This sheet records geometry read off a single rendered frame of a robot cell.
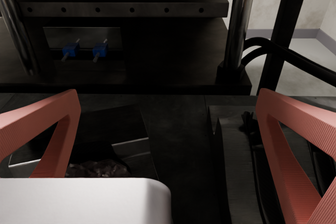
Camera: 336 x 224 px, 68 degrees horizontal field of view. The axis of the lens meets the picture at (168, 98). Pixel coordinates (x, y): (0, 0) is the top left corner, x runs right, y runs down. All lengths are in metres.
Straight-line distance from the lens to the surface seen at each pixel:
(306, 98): 0.90
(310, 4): 3.49
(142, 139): 0.51
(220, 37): 1.27
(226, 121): 0.52
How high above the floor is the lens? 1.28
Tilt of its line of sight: 37 degrees down
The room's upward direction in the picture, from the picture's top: straight up
